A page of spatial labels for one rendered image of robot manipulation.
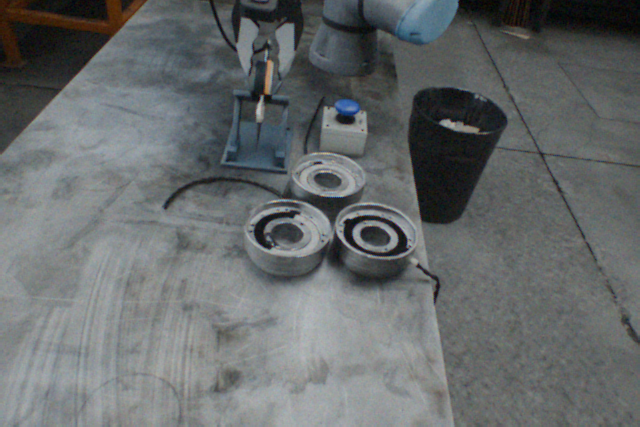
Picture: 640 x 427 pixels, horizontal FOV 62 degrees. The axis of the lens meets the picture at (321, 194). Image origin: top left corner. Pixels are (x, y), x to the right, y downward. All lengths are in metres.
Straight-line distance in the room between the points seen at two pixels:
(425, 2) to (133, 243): 0.62
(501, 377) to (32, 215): 1.32
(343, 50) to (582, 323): 1.25
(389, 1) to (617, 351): 1.35
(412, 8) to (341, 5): 0.17
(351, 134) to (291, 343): 0.38
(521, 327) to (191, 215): 1.32
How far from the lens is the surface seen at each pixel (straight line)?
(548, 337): 1.86
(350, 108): 0.84
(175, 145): 0.86
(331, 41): 1.12
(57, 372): 0.59
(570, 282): 2.09
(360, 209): 0.70
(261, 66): 0.80
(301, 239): 0.67
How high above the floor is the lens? 1.27
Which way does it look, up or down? 37 degrees down
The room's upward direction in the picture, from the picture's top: 9 degrees clockwise
